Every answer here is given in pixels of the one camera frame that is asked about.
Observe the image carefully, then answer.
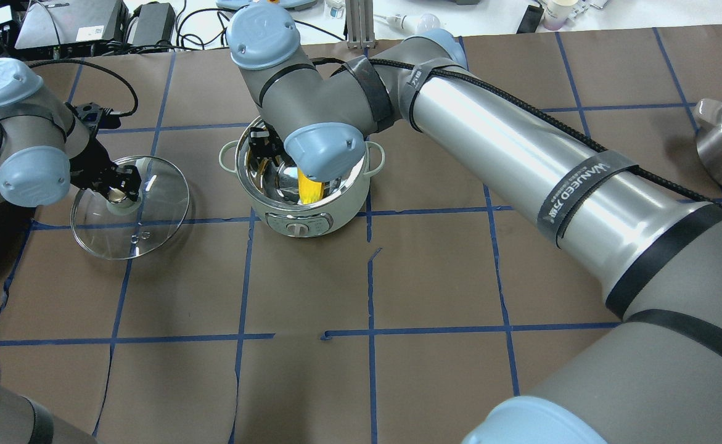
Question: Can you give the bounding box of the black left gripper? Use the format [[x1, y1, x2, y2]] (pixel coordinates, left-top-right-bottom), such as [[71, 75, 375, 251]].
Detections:
[[68, 103, 141, 200]]

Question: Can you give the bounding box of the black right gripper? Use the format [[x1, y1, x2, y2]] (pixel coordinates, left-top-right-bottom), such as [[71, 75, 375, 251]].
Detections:
[[247, 125, 285, 168]]

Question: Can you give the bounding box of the yellow plastic corn cob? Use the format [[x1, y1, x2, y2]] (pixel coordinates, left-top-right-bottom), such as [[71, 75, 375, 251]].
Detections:
[[298, 168, 325, 205]]

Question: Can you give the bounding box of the glass pot lid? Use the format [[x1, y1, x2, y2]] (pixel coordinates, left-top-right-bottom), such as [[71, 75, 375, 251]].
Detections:
[[70, 155, 191, 260]]

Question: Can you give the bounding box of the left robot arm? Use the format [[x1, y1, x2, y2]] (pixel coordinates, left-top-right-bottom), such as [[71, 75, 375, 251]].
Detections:
[[0, 58, 141, 443]]

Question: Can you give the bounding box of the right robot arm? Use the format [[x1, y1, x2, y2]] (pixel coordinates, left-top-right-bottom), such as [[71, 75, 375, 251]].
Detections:
[[226, 2, 722, 443]]

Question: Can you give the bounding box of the pale green electric pot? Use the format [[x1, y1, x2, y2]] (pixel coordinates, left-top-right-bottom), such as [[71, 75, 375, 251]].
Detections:
[[219, 117, 386, 238]]

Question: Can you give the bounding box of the black computer box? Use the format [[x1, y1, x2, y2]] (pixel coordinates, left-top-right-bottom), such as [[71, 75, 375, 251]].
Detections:
[[15, 1, 128, 50]]

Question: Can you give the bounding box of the black power adapter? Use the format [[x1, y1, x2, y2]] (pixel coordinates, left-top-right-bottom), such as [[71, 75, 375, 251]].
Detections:
[[128, 2, 176, 49]]

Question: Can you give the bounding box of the white paper cup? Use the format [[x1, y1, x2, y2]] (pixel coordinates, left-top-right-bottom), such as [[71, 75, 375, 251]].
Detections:
[[542, 0, 580, 31]]

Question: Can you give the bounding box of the aluminium frame post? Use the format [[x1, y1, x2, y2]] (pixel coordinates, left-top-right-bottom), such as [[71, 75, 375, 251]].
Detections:
[[345, 0, 377, 49]]

